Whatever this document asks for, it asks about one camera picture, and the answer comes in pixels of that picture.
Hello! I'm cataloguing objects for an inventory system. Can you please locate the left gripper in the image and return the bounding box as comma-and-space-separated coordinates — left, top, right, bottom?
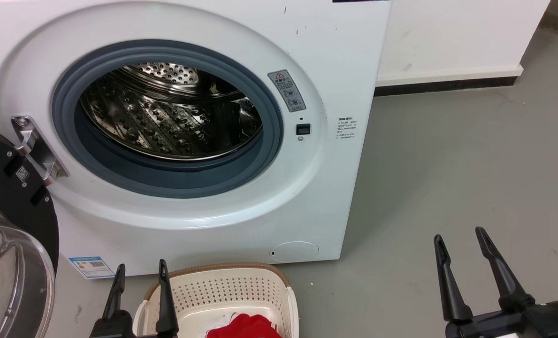
90, 260, 181, 338

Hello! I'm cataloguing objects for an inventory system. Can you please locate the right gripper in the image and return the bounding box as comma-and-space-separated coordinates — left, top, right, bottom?
434, 227, 558, 338

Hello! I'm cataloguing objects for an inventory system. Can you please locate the red garment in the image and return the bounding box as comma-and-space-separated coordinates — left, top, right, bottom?
207, 313, 283, 338

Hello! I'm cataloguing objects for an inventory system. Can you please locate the cream perforated laundry basket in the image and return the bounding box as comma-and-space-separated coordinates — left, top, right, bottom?
133, 263, 299, 338

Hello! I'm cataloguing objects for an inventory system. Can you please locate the black washer door with glass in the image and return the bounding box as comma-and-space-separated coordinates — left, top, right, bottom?
0, 123, 60, 338

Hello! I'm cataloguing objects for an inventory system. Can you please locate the stainless steel washing machine drum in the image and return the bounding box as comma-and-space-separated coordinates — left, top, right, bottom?
79, 62, 263, 161

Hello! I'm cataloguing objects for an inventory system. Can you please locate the blue energy label sticker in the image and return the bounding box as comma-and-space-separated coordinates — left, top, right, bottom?
69, 256, 115, 279

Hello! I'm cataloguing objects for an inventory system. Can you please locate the grey rubber door gasket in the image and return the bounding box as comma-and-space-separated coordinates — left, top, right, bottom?
51, 40, 284, 199

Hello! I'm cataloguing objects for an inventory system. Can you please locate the round white filter cover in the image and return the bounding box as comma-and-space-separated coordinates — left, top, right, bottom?
269, 241, 320, 262

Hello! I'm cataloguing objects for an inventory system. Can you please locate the metal door hinge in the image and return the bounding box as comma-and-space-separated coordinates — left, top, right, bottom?
11, 115, 69, 186

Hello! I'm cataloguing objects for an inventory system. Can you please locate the black and white baseboard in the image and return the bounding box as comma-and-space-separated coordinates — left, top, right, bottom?
374, 65, 524, 97

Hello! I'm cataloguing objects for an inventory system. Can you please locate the small printed text sticker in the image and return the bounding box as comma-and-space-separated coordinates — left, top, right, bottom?
337, 116, 357, 139

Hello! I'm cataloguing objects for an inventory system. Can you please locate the grey warning sticker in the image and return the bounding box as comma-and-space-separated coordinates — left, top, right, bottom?
268, 69, 306, 113

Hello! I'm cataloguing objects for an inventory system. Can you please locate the white front-load washing machine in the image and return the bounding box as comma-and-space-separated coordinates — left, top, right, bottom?
0, 0, 392, 277

